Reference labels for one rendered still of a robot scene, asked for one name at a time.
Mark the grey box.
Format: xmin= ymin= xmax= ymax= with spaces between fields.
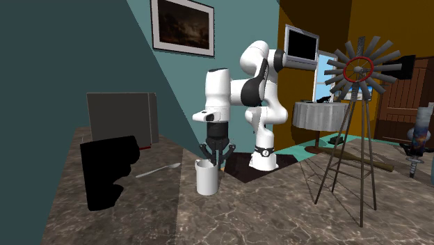
xmin=86 ymin=91 xmax=160 ymax=150

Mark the brown wooden door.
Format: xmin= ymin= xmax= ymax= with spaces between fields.
xmin=373 ymin=56 xmax=434 ymax=148

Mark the brown wooden rolling pin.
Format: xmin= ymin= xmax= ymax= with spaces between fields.
xmin=318 ymin=145 xmax=395 ymax=173

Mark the round table with white cloth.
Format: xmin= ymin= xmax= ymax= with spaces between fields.
xmin=291 ymin=95 xmax=351 ymax=155

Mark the bright window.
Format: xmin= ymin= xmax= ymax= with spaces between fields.
xmin=313 ymin=49 xmax=373 ymax=103

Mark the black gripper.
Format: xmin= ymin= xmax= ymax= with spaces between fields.
xmin=198 ymin=122 xmax=236 ymax=169

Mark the black irregular object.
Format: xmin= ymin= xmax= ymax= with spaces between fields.
xmin=79 ymin=135 xmax=141 ymax=212

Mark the white mug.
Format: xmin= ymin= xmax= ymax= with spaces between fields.
xmin=194 ymin=158 xmax=220 ymax=196

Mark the grey windmill model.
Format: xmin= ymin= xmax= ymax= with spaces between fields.
xmin=313 ymin=35 xmax=403 ymax=228

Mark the dark robot stand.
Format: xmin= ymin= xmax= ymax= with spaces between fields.
xmin=223 ymin=152 xmax=300 ymax=184

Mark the framed dark wall picture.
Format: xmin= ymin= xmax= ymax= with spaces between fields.
xmin=150 ymin=0 xmax=216 ymax=58

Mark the silver spoon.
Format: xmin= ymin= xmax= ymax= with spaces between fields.
xmin=135 ymin=162 xmax=182 ymax=179

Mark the grey framed black screen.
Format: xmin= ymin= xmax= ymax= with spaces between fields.
xmin=283 ymin=24 xmax=321 ymax=72

